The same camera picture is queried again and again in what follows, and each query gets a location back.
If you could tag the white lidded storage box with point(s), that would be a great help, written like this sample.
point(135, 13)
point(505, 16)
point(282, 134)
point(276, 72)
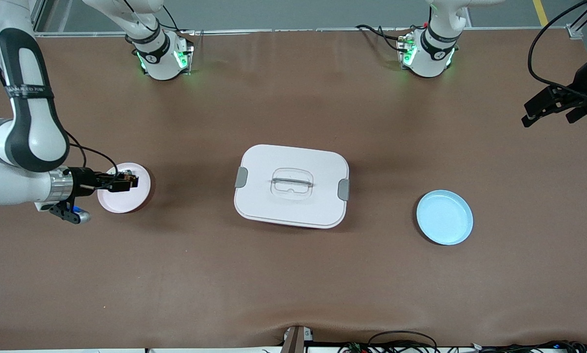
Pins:
point(291, 185)

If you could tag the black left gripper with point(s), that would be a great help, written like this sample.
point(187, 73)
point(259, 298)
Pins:
point(581, 82)

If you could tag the aluminium frame profile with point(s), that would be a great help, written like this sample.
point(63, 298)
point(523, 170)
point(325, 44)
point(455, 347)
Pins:
point(41, 17)
point(580, 27)

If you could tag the pink round plate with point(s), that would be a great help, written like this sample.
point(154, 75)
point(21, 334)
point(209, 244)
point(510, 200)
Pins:
point(124, 202)

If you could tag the orange black switch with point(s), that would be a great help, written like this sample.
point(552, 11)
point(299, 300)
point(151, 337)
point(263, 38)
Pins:
point(128, 180)

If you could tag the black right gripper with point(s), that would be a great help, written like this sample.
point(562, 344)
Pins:
point(83, 178)

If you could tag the brown camera mount bracket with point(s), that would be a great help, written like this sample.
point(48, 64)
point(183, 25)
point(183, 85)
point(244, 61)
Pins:
point(296, 339)

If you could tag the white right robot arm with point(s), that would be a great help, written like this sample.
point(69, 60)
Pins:
point(29, 122)

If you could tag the light blue round plate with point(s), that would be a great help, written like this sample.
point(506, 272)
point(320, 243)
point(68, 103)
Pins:
point(444, 217)

